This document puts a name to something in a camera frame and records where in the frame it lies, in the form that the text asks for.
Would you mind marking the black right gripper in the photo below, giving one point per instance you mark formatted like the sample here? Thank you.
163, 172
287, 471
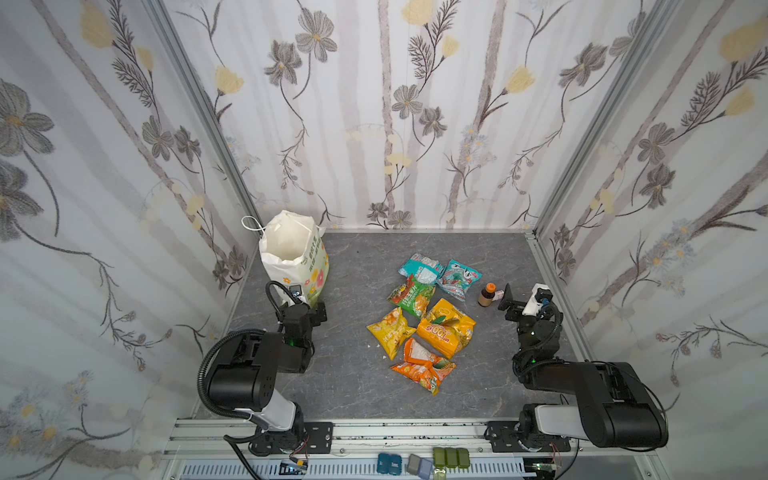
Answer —
516, 310

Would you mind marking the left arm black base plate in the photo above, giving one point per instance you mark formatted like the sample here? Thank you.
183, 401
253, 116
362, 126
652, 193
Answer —
304, 438

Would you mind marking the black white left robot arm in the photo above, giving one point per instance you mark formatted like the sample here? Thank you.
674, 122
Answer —
237, 379

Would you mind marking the green corn chips packet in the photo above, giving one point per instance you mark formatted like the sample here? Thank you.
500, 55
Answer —
413, 296

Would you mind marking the yellow snack bag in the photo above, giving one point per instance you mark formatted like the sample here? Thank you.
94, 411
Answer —
447, 329

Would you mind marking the green case on rail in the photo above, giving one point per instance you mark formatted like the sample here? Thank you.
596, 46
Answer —
451, 458

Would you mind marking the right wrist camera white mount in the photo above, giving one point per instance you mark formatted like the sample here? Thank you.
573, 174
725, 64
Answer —
541, 295

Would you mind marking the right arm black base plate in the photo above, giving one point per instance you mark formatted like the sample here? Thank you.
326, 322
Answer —
510, 437

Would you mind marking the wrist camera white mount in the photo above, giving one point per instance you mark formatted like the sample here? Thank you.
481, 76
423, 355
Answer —
541, 295
296, 293

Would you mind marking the small yellow chips bag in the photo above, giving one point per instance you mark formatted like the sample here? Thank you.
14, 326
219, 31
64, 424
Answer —
392, 331

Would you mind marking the small brown orange-capped bottle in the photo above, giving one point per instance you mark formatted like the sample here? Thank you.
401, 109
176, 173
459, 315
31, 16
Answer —
487, 295

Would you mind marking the grey blue case on rail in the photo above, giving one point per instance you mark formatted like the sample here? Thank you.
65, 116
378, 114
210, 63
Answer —
419, 467

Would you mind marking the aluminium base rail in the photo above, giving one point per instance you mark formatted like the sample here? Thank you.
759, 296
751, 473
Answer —
197, 450

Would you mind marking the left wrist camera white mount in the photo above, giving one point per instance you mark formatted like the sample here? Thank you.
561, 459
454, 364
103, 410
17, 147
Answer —
296, 293

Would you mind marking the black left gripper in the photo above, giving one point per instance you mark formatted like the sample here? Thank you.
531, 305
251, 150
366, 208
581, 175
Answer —
315, 311

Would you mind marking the orange candy snack bag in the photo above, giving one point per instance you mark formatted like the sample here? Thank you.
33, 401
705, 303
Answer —
423, 367

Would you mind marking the teal Fox's candy bag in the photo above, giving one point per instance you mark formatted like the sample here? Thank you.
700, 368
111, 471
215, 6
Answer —
456, 279

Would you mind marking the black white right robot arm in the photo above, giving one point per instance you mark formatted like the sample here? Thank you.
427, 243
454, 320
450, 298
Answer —
613, 408

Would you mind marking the white floral paper bag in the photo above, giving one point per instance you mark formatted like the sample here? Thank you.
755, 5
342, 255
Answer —
292, 252

